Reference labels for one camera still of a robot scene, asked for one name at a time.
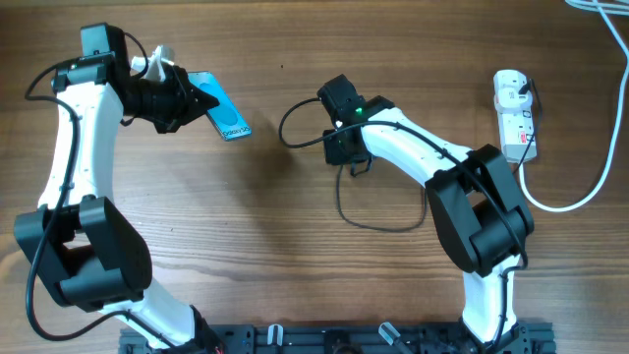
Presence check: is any turquoise screen Galaxy smartphone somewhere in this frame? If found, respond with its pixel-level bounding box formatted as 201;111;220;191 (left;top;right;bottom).
189;72;252;142

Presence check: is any white power strip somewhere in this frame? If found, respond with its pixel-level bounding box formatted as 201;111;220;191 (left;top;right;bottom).
493;69;537;163

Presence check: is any black USB charging cable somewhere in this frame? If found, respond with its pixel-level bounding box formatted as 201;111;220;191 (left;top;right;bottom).
335;78;543;234

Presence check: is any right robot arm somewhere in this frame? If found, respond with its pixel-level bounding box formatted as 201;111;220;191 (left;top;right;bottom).
316;75;534;351

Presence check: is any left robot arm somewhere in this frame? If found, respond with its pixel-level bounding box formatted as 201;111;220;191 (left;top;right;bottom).
14;23;225;353

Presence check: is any white USB charger plug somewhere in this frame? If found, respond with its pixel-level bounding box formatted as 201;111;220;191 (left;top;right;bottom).
493;87;533;113

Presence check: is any black right camera cable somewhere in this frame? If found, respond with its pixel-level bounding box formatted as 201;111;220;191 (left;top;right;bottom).
277;96;530;345

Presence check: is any white power strip cord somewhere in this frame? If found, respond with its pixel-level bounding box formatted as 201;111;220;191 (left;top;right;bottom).
517;0;629;213

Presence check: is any white cable bundle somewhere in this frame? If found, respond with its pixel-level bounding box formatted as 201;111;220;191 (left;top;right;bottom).
563;0;629;17

